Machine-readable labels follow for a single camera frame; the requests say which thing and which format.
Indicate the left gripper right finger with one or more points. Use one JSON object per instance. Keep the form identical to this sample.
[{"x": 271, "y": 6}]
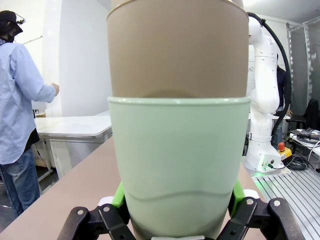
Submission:
[{"x": 262, "y": 220}]

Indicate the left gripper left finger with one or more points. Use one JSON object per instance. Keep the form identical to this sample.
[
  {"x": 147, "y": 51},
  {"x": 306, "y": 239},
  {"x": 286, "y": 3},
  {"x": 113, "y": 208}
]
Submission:
[{"x": 100, "y": 222}]

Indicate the pale green plastic cup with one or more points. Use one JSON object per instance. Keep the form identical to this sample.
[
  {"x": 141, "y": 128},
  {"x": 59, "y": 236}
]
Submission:
[{"x": 178, "y": 162}]

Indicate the brown plastic cup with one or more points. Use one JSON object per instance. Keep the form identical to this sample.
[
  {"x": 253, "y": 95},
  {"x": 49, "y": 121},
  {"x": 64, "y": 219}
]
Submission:
[{"x": 177, "y": 52}]

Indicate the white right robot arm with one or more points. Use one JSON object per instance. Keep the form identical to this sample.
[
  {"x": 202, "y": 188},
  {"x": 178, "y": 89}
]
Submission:
[{"x": 262, "y": 82}]

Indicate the person's right forearm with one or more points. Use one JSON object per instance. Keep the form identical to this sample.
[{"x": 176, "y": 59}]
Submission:
[{"x": 41, "y": 88}]

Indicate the person's right hand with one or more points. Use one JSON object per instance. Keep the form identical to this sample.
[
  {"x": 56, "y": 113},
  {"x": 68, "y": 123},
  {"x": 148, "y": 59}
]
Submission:
[{"x": 55, "y": 89}]

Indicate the red emergency stop button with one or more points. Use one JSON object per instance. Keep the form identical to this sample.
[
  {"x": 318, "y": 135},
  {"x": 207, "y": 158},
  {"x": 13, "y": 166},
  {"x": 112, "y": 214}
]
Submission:
[{"x": 283, "y": 150}]

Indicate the white table with rounded corners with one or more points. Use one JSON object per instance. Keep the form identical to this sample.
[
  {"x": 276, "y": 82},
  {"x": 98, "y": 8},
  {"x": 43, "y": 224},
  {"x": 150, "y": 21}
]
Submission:
[{"x": 72, "y": 126}]

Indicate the black office chair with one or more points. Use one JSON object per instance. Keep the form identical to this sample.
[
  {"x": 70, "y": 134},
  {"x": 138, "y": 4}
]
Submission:
[{"x": 306, "y": 115}]

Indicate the person in light blue shirt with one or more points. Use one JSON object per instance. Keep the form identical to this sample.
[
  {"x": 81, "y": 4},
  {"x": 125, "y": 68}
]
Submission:
[{"x": 15, "y": 100}]

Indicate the aluminium slotted base plate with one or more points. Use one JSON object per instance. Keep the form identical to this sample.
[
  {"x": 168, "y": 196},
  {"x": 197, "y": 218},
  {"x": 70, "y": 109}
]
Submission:
[{"x": 287, "y": 195}]

